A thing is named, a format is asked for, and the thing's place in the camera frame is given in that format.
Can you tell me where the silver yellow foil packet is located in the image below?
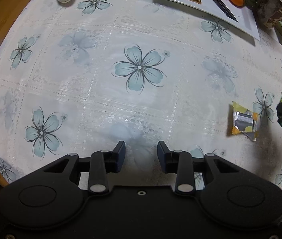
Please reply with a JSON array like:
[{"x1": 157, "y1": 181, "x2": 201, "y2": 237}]
[{"x1": 232, "y1": 101, "x2": 259, "y2": 141}]

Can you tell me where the white floral tablecloth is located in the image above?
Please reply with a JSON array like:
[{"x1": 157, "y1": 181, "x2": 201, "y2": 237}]
[{"x1": 0, "y1": 0, "x2": 282, "y2": 189}]

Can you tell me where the patterned paper box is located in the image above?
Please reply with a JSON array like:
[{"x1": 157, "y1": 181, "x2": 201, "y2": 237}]
[{"x1": 255, "y1": 0, "x2": 282, "y2": 29}]

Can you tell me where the white rectangular plate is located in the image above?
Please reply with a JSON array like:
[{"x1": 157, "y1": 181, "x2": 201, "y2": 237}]
[{"x1": 167, "y1": 0, "x2": 260, "y2": 40}]

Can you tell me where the black handled knife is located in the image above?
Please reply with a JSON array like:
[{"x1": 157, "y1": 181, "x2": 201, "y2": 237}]
[{"x1": 213, "y1": 0, "x2": 238, "y2": 22}]

